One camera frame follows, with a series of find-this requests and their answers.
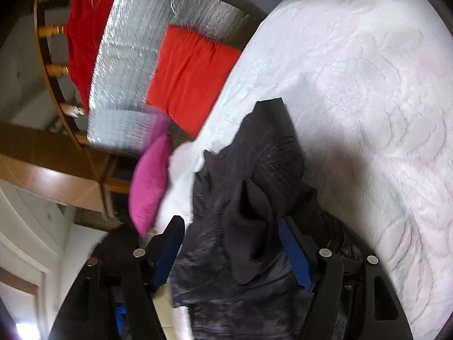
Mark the white blanket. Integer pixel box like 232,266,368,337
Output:
152,0,453,340

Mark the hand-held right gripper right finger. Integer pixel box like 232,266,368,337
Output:
278,216,416,340

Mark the black jacket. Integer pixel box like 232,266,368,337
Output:
170,97,369,340

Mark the red cloth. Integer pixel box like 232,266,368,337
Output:
65,0,121,114

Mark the red cushion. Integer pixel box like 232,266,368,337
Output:
146,25,243,139

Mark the wooden table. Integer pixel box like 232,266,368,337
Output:
0,122,131,216

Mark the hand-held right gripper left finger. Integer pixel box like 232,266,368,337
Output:
48,215,185,340

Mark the silver foil mat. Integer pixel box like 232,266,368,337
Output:
87,0,253,156

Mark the magenta cushion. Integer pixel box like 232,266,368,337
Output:
128,132,174,236

